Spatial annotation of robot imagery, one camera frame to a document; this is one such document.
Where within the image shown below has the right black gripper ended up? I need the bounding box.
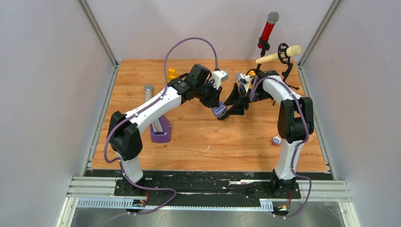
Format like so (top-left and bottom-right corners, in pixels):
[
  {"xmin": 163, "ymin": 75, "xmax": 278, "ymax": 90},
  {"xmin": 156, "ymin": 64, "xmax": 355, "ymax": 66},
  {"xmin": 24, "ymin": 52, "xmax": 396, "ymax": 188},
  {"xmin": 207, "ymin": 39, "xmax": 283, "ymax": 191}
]
[{"xmin": 222, "ymin": 84, "xmax": 272, "ymax": 116}]

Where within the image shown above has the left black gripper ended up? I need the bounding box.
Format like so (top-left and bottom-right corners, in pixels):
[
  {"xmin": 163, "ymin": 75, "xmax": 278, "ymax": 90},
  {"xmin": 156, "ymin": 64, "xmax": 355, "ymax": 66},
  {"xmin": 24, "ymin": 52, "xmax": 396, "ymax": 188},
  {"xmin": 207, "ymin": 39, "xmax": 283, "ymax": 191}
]
[{"xmin": 195, "ymin": 80, "xmax": 223, "ymax": 109}]

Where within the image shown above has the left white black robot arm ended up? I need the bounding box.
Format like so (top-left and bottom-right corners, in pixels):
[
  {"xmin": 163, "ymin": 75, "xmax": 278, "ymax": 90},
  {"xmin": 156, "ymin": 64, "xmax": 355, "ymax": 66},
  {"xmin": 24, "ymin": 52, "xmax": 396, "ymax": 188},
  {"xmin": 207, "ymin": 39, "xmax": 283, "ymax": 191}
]
[{"xmin": 106, "ymin": 64, "xmax": 229, "ymax": 195}]

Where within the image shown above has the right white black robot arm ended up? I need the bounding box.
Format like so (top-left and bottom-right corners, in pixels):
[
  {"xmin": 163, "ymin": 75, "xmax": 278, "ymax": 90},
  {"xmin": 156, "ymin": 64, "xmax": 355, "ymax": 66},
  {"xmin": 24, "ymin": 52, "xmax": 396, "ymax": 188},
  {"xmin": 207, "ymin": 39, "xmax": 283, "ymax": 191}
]
[{"xmin": 212, "ymin": 71, "xmax": 314, "ymax": 198}]

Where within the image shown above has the yellow green toy block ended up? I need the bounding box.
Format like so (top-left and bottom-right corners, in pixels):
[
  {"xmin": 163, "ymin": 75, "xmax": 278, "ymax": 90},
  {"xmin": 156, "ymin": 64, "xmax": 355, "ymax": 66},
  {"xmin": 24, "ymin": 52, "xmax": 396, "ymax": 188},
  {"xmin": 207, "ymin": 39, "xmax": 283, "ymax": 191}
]
[{"xmin": 167, "ymin": 68, "xmax": 179, "ymax": 83}]

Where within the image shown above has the purple stapler box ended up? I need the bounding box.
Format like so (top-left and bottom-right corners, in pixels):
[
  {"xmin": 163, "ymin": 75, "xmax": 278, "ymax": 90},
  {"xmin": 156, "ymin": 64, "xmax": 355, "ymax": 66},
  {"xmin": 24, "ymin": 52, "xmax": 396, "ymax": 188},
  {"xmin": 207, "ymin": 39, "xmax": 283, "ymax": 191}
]
[{"xmin": 149, "ymin": 115, "xmax": 172, "ymax": 143}]

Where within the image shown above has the clear glitter tube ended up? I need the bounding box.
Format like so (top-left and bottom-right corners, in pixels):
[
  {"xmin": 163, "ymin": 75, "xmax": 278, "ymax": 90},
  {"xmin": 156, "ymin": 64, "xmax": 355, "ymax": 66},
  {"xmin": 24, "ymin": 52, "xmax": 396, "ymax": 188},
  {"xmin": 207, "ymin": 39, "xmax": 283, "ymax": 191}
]
[{"xmin": 144, "ymin": 84, "xmax": 154, "ymax": 102}]

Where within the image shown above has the black tripod mic stand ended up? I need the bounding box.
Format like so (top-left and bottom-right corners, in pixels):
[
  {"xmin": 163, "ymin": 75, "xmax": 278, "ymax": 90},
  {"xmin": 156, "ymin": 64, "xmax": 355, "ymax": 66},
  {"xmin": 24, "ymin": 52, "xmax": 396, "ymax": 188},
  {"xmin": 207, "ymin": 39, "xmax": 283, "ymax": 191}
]
[{"xmin": 278, "ymin": 43, "xmax": 293, "ymax": 83}]

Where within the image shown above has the cream microphone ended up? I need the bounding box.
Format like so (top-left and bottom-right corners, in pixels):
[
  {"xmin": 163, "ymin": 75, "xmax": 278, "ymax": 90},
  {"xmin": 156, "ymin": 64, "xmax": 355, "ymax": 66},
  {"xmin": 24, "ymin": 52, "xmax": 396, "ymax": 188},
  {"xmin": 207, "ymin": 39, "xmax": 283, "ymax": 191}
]
[{"xmin": 255, "ymin": 45, "xmax": 302, "ymax": 64}]

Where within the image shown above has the red microphone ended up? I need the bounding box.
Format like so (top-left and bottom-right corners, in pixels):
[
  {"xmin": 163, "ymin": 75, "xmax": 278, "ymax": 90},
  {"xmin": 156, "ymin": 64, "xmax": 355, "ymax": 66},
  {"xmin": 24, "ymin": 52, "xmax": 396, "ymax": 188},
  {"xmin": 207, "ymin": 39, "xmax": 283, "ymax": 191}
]
[{"xmin": 258, "ymin": 11, "xmax": 279, "ymax": 49}]

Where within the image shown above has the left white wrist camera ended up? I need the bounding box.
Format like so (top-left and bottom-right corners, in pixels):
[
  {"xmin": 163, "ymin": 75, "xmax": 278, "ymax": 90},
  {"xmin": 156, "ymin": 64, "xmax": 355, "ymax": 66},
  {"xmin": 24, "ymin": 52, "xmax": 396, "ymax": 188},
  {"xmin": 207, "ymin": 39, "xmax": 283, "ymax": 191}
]
[{"xmin": 209, "ymin": 70, "xmax": 229, "ymax": 90}]

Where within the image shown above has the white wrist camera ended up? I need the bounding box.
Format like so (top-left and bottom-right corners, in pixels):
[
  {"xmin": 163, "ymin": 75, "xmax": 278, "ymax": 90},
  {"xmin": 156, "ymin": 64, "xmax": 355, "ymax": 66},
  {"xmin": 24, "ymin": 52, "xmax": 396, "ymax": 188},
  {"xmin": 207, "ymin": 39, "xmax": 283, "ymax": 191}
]
[
  {"xmin": 209, "ymin": 70, "xmax": 229, "ymax": 90},
  {"xmin": 235, "ymin": 73, "xmax": 252, "ymax": 93}
]

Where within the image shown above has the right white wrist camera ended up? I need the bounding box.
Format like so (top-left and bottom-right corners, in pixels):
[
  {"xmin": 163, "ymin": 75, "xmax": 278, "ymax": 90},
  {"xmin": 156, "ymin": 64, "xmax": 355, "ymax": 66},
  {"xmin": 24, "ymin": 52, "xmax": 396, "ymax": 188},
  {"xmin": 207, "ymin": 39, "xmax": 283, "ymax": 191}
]
[{"xmin": 235, "ymin": 73, "xmax": 252, "ymax": 93}]

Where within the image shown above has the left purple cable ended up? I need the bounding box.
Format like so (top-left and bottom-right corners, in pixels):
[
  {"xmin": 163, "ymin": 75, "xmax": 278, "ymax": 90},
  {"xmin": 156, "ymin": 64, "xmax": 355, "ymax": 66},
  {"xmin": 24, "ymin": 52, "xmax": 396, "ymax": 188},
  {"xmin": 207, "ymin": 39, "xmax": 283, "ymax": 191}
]
[{"xmin": 104, "ymin": 37, "xmax": 219, "ymax": 227}]

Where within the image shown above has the purple cable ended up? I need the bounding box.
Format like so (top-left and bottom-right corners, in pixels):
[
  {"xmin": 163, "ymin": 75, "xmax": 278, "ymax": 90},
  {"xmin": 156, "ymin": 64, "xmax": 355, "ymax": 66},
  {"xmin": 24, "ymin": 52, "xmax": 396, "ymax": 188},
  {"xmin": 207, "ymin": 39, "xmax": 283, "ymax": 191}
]
[
  {"xmin": 249, "ymin": 75, "xmax": 313, "ymax": 219},
  {"xmin": 104, "ymin": 37, "xmax": 219, "ymax": 227}
]

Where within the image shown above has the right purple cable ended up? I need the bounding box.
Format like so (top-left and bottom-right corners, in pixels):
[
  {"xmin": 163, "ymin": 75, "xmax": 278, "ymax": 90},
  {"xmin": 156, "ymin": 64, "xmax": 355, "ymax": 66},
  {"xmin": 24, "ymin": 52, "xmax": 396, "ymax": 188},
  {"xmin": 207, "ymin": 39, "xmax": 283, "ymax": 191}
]
[{"xmin": 249, "ymin": 75, "xmax": 313, "ymax": 219}]

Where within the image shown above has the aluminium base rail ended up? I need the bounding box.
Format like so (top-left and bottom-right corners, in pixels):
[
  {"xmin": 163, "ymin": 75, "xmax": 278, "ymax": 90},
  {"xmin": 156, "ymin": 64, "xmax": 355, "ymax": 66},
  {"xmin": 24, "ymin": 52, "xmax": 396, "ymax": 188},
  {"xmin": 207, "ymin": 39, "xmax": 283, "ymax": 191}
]
[{"xmin": 57, "ymin": 169, "xmax": 361, "ymax": 227}]

